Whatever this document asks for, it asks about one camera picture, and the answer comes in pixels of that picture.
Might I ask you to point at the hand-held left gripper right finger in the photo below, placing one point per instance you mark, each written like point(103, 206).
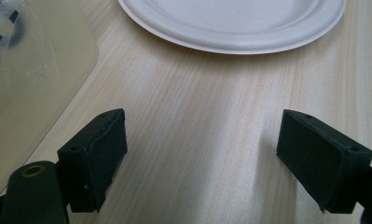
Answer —
point(323, 161)

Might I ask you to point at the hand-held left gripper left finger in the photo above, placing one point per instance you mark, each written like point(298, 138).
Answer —
point(93, 158)

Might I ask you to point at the clear plastic container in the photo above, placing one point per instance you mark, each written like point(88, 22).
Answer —
point(31, 77)

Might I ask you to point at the white paper plate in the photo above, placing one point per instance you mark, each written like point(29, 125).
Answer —
point(236, 21)

